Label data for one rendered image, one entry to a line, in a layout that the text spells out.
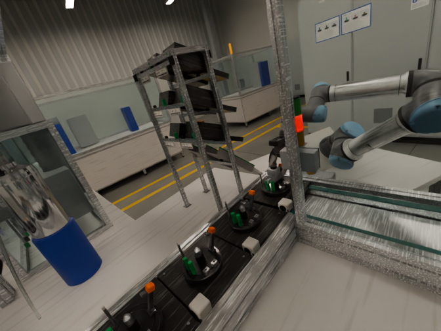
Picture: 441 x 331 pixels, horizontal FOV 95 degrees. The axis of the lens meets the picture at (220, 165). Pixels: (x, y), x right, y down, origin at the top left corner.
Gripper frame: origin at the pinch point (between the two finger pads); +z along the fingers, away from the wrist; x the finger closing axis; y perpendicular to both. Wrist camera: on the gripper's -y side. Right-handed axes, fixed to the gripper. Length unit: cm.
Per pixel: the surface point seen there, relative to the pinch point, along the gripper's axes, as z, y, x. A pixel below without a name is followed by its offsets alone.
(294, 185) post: 5.9, -17.2, -18.0
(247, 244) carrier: 29.4, -24.2, -9.1
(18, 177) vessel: 27, -82, 54
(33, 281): 80, -64, 81
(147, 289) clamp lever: 43, -53, -1
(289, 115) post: -12.9, -33.4, -19.2
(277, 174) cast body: 1.0, -0.6, -1.4
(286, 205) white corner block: 13.8, -5.2, -10.8
